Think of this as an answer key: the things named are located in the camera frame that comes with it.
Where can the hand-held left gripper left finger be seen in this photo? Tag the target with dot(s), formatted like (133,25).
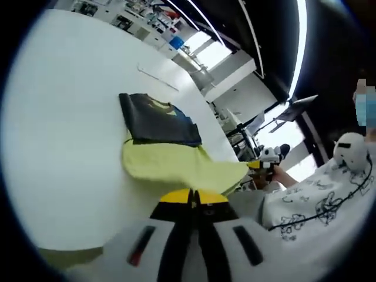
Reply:
(176,211)

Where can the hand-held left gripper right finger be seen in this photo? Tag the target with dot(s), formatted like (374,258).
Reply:
(217,214)

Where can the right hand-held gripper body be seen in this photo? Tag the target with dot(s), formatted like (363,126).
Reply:
(270,157)

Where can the yellow blue black garment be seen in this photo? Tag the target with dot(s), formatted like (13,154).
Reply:
(152,161)

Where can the person's right hand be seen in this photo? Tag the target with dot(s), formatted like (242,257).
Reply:
(279,174)

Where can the person's grey trousers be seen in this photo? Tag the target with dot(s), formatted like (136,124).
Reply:
(249,205)

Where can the white angled panel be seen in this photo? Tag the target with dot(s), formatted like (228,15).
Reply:
(256,122)

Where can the black monitor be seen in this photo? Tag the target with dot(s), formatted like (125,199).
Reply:
(296,110)

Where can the person in white shirt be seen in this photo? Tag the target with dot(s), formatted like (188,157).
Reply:
(311,217)

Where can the white chest device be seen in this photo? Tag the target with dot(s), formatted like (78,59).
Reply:
(351,152)

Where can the curved overhead ceiling light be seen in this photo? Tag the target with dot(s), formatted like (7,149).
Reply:
(301,44)

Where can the white flat table plate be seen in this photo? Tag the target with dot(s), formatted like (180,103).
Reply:
(158,78)

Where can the blue plastic bin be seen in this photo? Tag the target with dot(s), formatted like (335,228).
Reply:
(177,42)

